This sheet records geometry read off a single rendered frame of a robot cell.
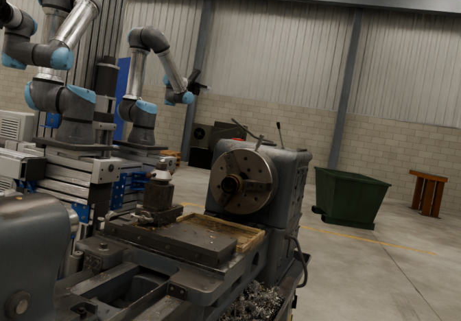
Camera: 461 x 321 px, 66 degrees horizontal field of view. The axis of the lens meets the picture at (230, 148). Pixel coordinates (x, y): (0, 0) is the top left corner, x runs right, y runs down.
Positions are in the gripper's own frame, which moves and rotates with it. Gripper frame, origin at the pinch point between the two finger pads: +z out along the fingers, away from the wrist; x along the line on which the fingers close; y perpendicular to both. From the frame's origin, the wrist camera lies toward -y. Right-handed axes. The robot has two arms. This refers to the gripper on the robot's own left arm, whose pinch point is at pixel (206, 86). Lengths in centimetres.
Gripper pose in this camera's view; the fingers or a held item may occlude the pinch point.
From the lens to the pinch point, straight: 248.0
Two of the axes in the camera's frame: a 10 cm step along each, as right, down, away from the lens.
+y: -2.6, 9.6, 1.4
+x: 7.2, 2.9, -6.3
